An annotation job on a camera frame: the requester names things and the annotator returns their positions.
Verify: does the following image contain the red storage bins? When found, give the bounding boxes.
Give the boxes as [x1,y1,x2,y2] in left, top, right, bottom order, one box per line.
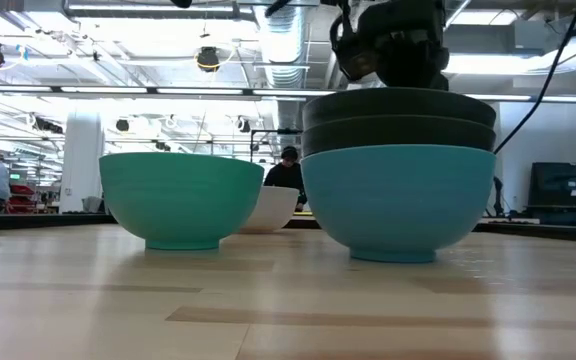
[6,183,38,215]

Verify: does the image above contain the black plastic bowl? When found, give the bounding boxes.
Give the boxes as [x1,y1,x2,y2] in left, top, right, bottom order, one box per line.
[301,86,498,130]
[301,114,498,157]

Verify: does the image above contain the person with bent head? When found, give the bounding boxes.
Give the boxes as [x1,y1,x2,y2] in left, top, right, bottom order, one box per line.
[263,145,309,213]

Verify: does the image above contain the black cabinet with screen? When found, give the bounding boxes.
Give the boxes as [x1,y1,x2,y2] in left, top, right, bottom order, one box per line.
[526,161,576,228]

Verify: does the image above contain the white plastic bowl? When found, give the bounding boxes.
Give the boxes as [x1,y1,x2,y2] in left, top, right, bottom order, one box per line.
[239,185,301,235]

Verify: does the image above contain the silver ceiling duct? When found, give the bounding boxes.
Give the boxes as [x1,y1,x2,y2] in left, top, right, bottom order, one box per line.
[256,3,315,132]

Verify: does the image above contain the blue plastic bowl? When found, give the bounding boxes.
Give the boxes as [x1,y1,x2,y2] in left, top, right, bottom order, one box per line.
[300,144,497,264]

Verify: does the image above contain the green plastic bowl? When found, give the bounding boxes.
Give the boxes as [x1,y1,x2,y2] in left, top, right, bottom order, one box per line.
[98,151,266,252]

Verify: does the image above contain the white building column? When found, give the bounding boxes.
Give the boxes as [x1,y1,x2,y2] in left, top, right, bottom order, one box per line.
[59,105,106,215]

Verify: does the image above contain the black hanging cable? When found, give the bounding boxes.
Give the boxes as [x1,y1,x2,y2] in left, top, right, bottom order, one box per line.
[492,0,576,156]

